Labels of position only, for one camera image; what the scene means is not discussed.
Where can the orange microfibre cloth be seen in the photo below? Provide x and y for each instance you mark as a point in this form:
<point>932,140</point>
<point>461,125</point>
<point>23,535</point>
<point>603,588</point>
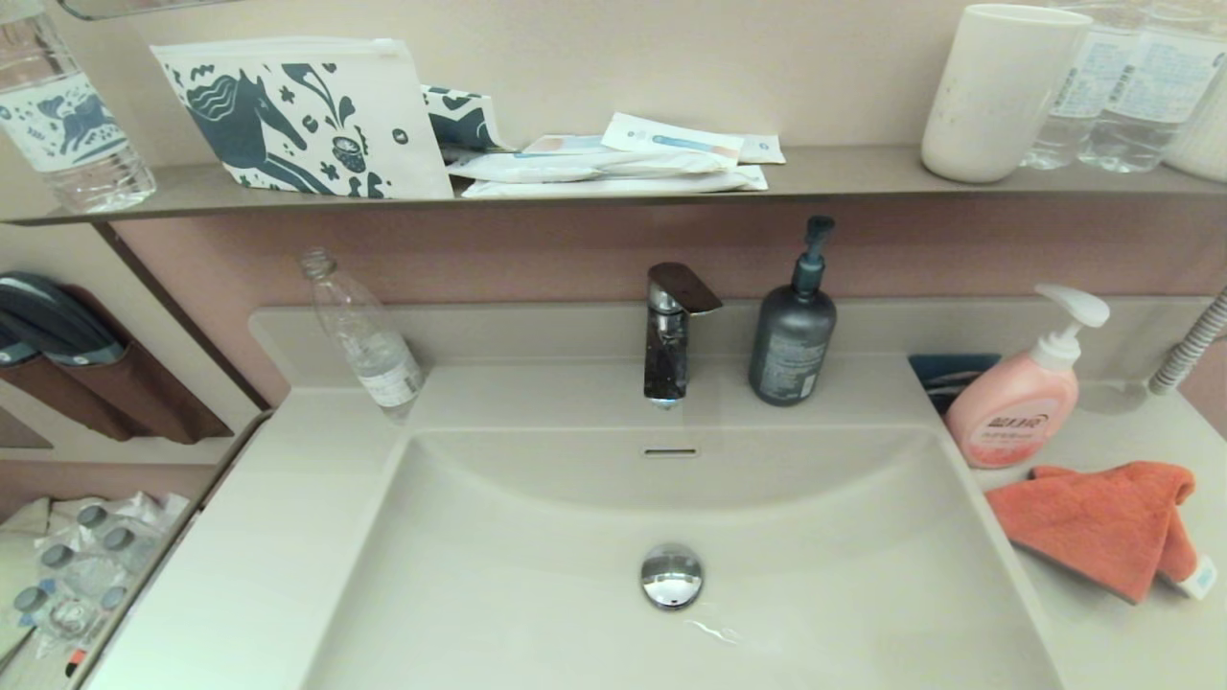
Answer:
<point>1093,522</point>

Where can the white wash basin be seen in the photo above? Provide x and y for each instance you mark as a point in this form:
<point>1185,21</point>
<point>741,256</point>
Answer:
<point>537,537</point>

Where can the dark grey pump bottle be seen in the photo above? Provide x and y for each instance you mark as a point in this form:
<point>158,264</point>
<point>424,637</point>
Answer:
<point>791,345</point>

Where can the white sachet peach print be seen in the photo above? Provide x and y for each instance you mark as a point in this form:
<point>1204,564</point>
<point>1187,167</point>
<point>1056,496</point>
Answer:
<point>566,145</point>

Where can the white sachet blue stripe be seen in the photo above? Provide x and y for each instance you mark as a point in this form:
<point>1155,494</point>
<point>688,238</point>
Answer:
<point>671,135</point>

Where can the chrome drain stopper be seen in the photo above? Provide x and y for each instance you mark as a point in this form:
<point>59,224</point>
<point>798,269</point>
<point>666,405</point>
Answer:
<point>671,575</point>

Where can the empty clear plastic bottle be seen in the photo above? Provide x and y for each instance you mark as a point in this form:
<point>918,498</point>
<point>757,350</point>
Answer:
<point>369,345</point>

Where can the small white sachet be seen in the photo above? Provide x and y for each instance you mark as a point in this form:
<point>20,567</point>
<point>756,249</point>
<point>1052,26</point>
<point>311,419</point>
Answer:
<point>763,149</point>

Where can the small blue print pouch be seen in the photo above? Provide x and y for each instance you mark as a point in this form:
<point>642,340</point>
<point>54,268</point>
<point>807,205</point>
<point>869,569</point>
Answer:
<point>462,120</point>

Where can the dark blue soap dish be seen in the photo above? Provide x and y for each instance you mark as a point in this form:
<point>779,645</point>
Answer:
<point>944,369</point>

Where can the white pouch blue horse print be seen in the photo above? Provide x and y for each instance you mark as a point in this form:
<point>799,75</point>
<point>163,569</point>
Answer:
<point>288,115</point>

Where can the pink pump soap bottle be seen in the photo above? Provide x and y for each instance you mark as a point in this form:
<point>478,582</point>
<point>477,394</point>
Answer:
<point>1011,412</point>

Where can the tall white cup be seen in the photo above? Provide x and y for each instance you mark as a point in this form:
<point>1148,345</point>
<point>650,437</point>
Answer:
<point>997,96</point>

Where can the clear water bottle white label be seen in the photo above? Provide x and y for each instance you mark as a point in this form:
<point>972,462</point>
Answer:
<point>1064,115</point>
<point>1145,105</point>

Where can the clear water bottle grey cap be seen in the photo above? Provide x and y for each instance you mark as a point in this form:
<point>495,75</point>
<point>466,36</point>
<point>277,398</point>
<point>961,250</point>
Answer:
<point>113,598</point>
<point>57,558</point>
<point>91,517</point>
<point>31,601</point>
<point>119,541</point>

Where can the dark grey hair dryer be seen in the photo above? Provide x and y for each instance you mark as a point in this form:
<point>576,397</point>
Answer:
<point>48,321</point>

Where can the clear bottle blue deer label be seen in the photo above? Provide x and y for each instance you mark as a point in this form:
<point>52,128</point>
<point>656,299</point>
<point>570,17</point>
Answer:
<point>67,125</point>

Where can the white ribbed container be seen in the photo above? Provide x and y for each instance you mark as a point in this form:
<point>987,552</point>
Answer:
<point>1206,134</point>

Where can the grey wall shelf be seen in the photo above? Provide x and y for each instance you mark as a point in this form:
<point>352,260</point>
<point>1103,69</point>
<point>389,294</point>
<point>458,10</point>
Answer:
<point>863,177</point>

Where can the brown wall holder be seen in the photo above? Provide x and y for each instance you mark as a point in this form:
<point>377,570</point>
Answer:
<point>144,402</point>

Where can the beige towel rail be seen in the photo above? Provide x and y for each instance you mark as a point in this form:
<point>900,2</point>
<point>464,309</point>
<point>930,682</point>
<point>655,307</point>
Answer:
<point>144,586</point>

